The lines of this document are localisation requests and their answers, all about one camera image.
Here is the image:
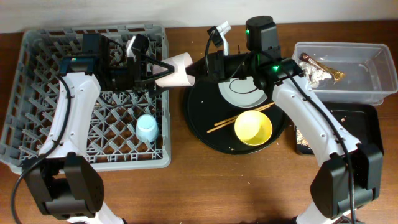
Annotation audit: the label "wooden chopstick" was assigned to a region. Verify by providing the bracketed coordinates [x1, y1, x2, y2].
[214, 102, 275, 127]
[207, 116, 238, 133]

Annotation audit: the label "round black tray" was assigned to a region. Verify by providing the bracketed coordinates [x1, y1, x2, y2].
[183, 81, 289, 154]

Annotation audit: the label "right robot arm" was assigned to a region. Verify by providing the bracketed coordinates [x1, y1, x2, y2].
[187, 16, 384, 223]

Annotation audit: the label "grey plate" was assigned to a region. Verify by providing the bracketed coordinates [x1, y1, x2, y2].
[218, 77, 267, 108]

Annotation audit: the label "clear plastic bin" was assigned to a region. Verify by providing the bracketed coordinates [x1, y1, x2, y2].
[292, 42, 397, 105]

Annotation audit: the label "upper wooden chopstick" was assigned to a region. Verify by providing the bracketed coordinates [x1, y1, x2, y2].
[214, 102, 275, 127]

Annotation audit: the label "lower wooden chopstick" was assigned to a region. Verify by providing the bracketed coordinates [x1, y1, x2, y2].
[207, 116, 238, 133]

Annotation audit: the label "black rectangular tray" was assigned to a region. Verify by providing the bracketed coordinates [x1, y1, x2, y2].
[294, 102, 385, 156]

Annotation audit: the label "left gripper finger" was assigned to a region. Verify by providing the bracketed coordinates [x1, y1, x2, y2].
[141, 54, 175, 75]
[141, 70, 173, 95]

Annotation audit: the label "blue cup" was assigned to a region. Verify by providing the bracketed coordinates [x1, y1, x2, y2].
[135, 114, 159, 142]

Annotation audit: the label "food scraps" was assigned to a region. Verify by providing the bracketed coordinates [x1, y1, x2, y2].
[295, 117, 348, 147]

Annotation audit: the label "yellow bowl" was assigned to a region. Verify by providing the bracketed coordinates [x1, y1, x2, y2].
[234, 110, 273, 146]

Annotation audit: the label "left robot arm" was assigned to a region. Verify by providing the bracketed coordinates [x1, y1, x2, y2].
[19, 34, 175, 223]

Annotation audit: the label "grey dishwasher rack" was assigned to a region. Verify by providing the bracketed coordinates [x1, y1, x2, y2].
[1, 24, 171, 173]

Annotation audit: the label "white tissue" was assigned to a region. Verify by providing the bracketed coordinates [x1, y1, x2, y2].
[299, 62, 333, 88]

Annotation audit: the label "pink cup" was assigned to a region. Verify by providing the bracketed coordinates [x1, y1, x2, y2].
[162, 52, 195, 87]

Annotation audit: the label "gold snack wrapper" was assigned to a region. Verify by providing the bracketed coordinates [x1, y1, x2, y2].
[299, 53, 346, 82]

